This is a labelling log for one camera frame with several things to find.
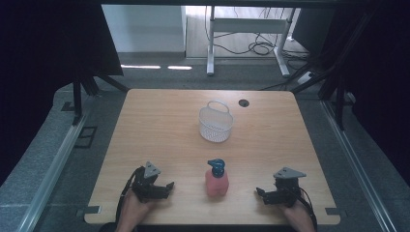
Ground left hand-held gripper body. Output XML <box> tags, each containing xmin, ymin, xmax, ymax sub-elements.
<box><xmin>131</xmin><ymin>160</ymin><xmax>169</xmax><ymax>203</ymax></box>

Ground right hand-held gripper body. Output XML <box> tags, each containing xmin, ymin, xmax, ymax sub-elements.
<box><xmin>269</xmin><ymin>166</ymin><xmax>308</xmax><ymax>208</ymax></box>

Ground person's left hand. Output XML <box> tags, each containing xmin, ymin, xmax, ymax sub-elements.
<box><xmin>119</xmin><ymin>188</ymin><xmax>157</xmax><ymax>227</ymax></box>

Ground person's right hand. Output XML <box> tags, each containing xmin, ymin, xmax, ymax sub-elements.
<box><xmin>278</xmin><ymin>198</ymin><xmax>313</xmax><ymax>228</ymax></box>

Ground pink bottle with blue pump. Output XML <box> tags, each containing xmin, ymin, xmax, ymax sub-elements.
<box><xmin>205</xmin><ymin>158</ymin><xmax>230</xmax><ymax>198</ymax></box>

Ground white plastic basket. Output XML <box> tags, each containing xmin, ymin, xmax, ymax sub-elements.
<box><xmin>198</xmin><ymin>100</ymin><xmax>234</xmax><ymax>143</ymax></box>

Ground black metal stand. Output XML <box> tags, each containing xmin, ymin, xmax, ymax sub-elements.
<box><xmin>71</xmin><ymin>69</ymin><xmax>131</xmax><ymax>127</ymax></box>
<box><xmin>290</xmin><ymin>13</ymin><xmax>378</xmax><ymax>131</ymax></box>

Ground white power strip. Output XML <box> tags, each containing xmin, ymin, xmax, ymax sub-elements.
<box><xmin>297</xmin><ymin>72</ymin><xmax>315</xmax><ymax>85</ymax></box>

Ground black curtain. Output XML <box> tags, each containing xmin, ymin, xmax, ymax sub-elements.
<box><xmin>0</xmin><ymin>0</ymin><xmax>125</xmax><ymax>188</ymax></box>
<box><xmin>318</xmin><ymin>0</ymin><xmax>410</xmax><ymax>188</ymax></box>

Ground dark panel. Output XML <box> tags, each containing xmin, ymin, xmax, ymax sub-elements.
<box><xmin>291</xmin><ymin>7</ymin><xmax>337</xmax><ymax>55</ymax></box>

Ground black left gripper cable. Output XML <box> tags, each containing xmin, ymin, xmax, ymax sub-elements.
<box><xmin>115</xmin><ymin>165</ymin><xmax>145</xmax><ymax>224</ymax></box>

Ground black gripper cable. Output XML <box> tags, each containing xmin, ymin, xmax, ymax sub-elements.
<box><xmin>289</xmin><ymin>186</ymin><xmax>319</xmax><ymax>232</ymax></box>
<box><xmin>115</xmin><ymin>165</ymin><xmax>145</xmax><ymax>224</ymax></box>

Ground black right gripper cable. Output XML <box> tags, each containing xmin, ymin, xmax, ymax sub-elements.
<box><xmin>289</xmin><ymin>186</ymin><xmax>319</xmax><ymax>232</ymax></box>

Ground aluminium floor rail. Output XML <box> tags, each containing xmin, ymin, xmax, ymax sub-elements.
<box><xmin>16</xmin><ymin>113</ymin><xmax>89</xmax><ymax>232</ymax></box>
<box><xmin>320</xmin><ymin>100</ymin><xmax>393</xmax><ymax>232</ymax></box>

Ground dark floor bracket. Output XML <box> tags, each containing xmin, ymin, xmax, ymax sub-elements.
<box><xmin>74</xmin><ymin>126</ymin><xmax>99</xmax><ymax>149</ymax></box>

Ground black floor cables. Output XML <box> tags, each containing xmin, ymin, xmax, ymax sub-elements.
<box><xmin>212</xmin><ymin>7</ymin><xmax>311</xmax><ymax>70</ymax></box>

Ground white desk frame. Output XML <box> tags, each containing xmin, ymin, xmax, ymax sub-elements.
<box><xmin>206</xmin><ymin>5</ymin><xmax>297</xmax><ymax>78</ymax></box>

